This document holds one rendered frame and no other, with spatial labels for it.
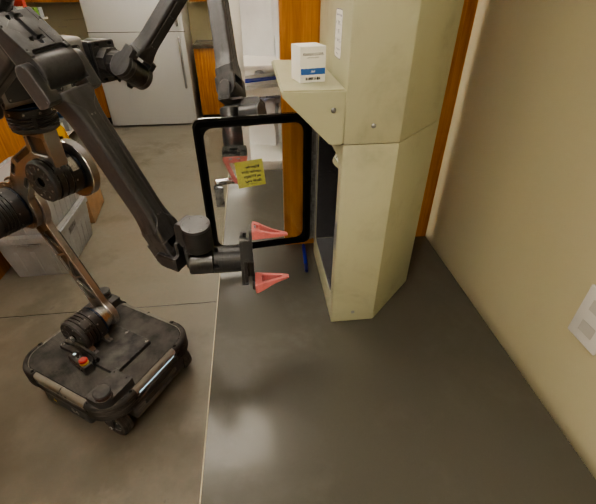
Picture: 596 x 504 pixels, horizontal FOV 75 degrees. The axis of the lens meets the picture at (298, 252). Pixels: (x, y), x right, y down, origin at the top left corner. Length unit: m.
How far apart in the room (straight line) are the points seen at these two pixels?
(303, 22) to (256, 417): 0.91
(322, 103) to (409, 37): 0.17
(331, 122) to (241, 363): 0.56
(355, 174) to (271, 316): 0.45
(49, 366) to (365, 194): 1.70
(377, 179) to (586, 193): 0.38
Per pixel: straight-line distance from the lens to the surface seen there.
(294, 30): 1.08
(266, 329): 1.00
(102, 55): 1.48
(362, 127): 0.76
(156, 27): 1.40
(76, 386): 2.00
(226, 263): 0.80
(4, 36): 0.83
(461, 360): 1.01
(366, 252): 0.90
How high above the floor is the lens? 1.67
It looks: 35 degrees down
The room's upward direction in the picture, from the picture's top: straight up
